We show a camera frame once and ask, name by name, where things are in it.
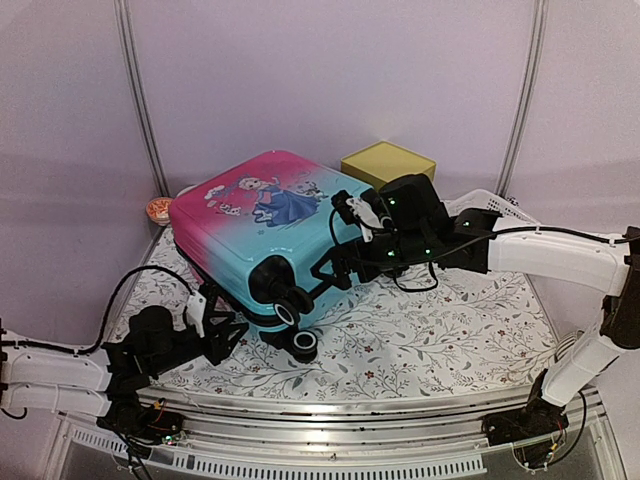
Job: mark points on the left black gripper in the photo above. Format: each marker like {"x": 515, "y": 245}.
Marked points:
{"x": 220, "y": 349}

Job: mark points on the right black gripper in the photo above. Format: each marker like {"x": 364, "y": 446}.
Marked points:
{"x": 342, "y": 255}

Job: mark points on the pink and teal kids suitcase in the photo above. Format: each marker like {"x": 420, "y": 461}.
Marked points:
{"x": 255, "y": 230}

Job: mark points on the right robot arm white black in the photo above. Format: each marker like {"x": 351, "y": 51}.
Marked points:
{"x": 482, "y": 241}

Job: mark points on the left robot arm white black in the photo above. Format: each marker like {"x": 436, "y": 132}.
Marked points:
{"x": 104, "y": 381}

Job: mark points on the yellow and white storage box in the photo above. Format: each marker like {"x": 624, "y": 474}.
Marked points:
{"x": 382, "y": 162}

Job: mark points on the orange patterned ceramic bowl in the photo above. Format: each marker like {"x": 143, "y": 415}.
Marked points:
{"x": 158, "y": 210}

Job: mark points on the white ceramic bowl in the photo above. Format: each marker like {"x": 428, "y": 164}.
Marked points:
{"x": 185, "y": 190}

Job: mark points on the floral white tablecloth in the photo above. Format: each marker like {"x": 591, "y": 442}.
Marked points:
{"x": 443, "y": 333}

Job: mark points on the white plastic mesh basket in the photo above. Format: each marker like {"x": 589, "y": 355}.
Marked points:
{"x": 486, "y": 200}

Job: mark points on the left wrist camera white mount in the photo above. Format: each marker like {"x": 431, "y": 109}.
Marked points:
{"x": 194, "y": 313}

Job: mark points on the aluminium front rail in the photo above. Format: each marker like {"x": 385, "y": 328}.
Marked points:
{"x": 229, "y": 437}

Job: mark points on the right metal wall post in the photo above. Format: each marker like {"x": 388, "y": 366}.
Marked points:
{"x": 525, "y": 98}

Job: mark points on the metal wall post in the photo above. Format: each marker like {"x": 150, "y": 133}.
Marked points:
{"x": 525, "y": 98}
{"x": 124, "y": 22}

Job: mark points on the left metal wall post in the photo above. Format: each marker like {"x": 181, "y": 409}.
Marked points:
{"x": 124, "y": 22}

